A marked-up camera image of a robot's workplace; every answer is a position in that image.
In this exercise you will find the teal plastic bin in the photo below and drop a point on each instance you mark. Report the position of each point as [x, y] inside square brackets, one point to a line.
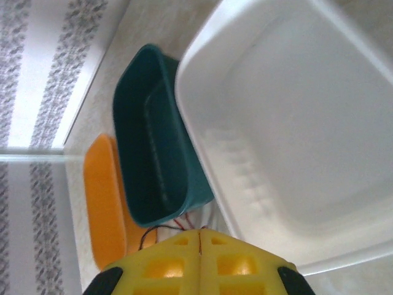
[147, 138]

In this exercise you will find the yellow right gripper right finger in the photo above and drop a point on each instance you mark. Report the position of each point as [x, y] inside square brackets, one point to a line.
[236, 270]

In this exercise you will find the aluminium frame post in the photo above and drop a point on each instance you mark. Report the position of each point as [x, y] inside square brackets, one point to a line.
[30, 155]

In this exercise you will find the orange plastic bin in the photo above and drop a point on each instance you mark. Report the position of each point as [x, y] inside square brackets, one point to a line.
[101, 199]

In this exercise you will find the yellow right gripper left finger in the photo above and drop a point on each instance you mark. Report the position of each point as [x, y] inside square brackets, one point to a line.
[165, 270]

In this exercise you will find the white plastic tray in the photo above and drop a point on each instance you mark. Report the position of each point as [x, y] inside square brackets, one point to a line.
[291, 123]

